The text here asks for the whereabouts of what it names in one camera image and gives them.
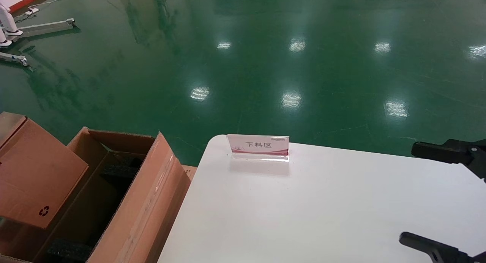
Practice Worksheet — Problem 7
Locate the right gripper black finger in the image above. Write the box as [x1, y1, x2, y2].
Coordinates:
[399, 232, 486, 263]
[411, 139, 486, 180]

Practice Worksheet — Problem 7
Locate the small cardboard box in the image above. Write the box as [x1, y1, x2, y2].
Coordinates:
[0, 112, 90, 230]

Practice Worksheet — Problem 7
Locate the large open cardboard box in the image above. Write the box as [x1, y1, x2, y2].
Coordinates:
[0, 127, 192, 263]

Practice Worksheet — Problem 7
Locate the acrylic sign with red print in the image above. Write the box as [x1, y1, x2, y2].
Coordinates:
[227, 134, 290, 163]

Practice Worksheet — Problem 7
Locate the black foam block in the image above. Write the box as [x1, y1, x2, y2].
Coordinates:
[99, 156, 145, 181]
[46, 238, 94, 263]

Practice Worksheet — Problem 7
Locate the metal robot stand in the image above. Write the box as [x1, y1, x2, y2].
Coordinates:
[0, 18, 76, 67]

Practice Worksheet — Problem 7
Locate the white black humanoid robot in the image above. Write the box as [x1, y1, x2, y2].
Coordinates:
[0, 3, 24, 48]

